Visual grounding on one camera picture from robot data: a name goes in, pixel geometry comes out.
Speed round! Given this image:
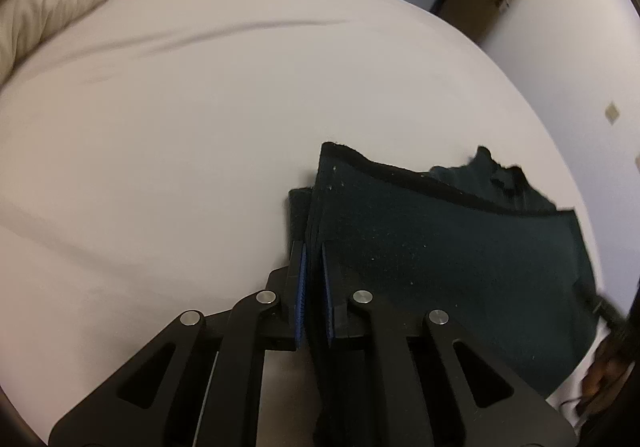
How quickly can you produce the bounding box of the bed with light grey sheet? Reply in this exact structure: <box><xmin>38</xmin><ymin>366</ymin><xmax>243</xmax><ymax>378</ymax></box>
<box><xmin>0</xmin><ymin>0</ymin><xmax>592</xmax><ymax>428</ymax></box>

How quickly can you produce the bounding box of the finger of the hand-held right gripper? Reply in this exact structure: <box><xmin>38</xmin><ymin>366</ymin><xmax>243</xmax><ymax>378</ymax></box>
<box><xmin>575</xmin><ymin>277</ymin><xmax>630</xmax><ymax>333</ymax></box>

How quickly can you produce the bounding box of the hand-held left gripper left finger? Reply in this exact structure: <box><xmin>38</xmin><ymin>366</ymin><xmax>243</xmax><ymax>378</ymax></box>
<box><xmin>48</xmin><ymin>239</ymin><xmax>308</xmax><ymax>447</ymax></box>

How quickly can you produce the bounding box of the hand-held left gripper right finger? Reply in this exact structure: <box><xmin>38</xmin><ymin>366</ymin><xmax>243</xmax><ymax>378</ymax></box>
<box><xmin>321</xmin><ymin>242</ymin><xmax>577</xmax><ymax>447</ymax></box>

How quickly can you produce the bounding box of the dark green sweater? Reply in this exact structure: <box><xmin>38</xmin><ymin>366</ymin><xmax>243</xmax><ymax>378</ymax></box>
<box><xmin>286</xmin><ymin>141</ymin><xmax>601</xmax><ymax>447</ymax></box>

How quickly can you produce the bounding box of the black cable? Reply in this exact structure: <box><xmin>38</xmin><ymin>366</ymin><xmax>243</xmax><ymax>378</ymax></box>
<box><xmin>557</xmin><ymin>394</ymin><xmax>588</xmax><ymax>420</ymax></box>

